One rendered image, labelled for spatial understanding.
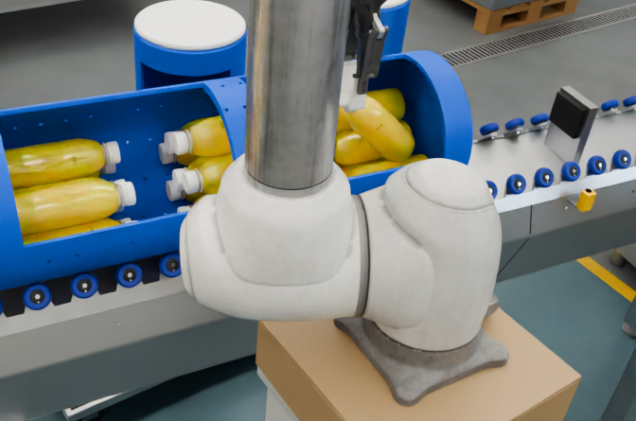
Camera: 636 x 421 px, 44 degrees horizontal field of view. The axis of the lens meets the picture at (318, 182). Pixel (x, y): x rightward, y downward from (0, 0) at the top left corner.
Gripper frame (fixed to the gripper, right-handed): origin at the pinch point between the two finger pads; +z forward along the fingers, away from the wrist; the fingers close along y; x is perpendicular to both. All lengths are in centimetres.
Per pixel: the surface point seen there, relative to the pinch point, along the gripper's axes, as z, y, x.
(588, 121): 19, 1, -62
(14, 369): 40, -8, 62
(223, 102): 1.1, 2.4, 22.8
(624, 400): 86, -28, -75
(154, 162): 21.6, 17.4, 30.7
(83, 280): 27, -5, 49
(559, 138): 26, 6, -62
